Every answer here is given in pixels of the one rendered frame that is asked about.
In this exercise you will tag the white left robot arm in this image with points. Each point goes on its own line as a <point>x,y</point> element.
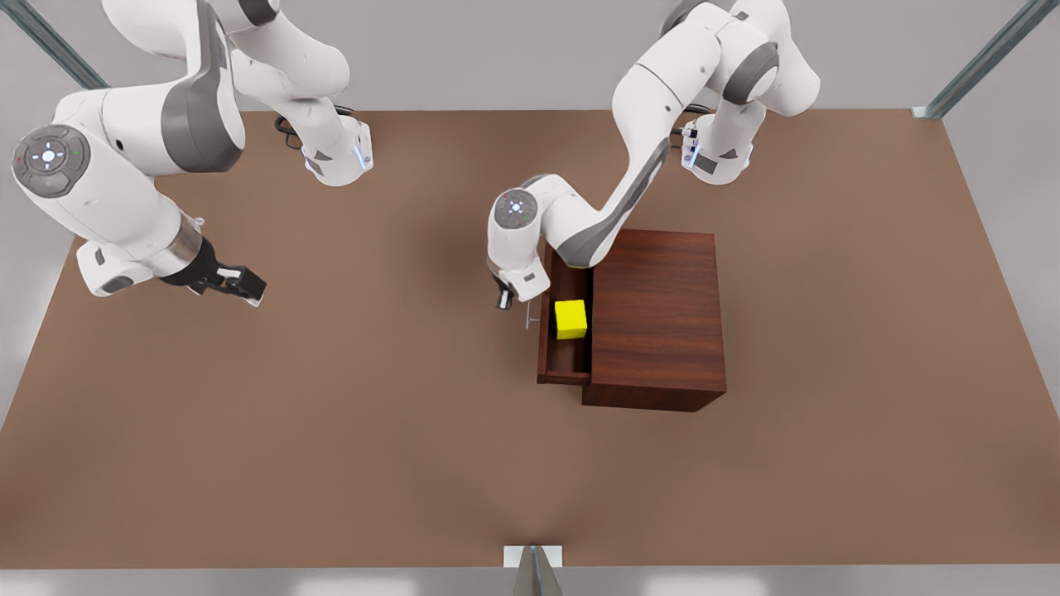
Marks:
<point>646,108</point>

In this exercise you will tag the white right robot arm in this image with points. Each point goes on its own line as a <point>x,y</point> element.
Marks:
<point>124,124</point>

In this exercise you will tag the yellow cube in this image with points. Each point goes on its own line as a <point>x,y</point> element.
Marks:
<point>570,319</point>

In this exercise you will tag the dark wooden cabinet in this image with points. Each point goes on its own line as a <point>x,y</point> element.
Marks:
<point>658,319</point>

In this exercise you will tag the silver frame post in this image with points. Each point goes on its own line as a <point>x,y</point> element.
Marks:
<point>981,62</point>
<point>54,45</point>
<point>533,571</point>

